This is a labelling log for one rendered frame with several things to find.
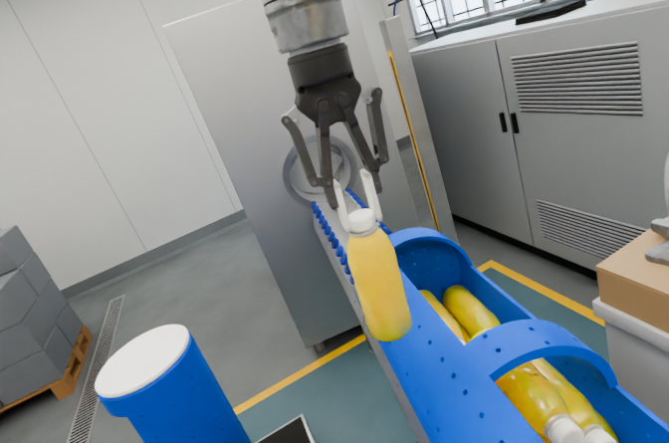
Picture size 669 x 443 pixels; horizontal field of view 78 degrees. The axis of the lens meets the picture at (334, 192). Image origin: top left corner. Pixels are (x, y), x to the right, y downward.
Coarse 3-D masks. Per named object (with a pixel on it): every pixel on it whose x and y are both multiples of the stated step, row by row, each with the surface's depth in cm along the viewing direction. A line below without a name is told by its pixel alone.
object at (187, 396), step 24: (192, 336) 127; (192, 360) 121; (168, 384) 113; (192, 384) 119; (216, 384) 130; (120, 408) 110; (144, 408) 111; (168, 408) 113; (192, 408) 118; (216, 408) 125; (144, 432) 113; (168, 432) 114; (192, 432) 118; (216, 432) 124; (240, 432) 135
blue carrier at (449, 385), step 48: (432, 240) 100; (432, 288) 104; (480, 288) 96; (432, 336) 66; (480, 336) 60; (528, 336) 58; (432, 384) 61; (480, 384) 54; (576, 384) 69; (432, 432) 60; (480, 432) 51; (528, 432) 46; (624, 432) 60
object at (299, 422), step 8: (288, 424) 193; (296, 424) 192; (304, 424) 191; (272, 432) 192; (280, 432) 190; (288, 432) 189; (296, 432) 188; (304, 432) 186; (264, 440) 189; (272, 440) 188; (280, 440) 186; (288, 440) 185; (296, 440) 184; (304, 440) 182; (312, 440) 181
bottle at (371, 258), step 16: (352, 240) 56; (368, 240) 55; (384, 240) 56; (352, 256) 56; (368, 256) 55; (384, 256) 56; (352, 272) 58; (368, 272) 56; (384, 272) 56; (368, 288) 57; (384, 288) 56; (400, 288) 58; (368, 304) 58; (384, 304) 57; (400, 304) 58; (368, 320) 60; (384, 320) 58; (400, 320) 59; (384, 336) 59; (400, 336) 59
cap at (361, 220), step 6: (360, 210) 58; (366, 210) 57; (372, 210) 57; (348, 216) 57; (354, 216) 56; (360, 216) 56; (366, 216) 55; (372, 216) 55; (354, 222) 55; (360, 222) 55; (366, 222) 55; (372, 222) 55; (354, 228) 55; (360, 228) 55; (366, 228) 55
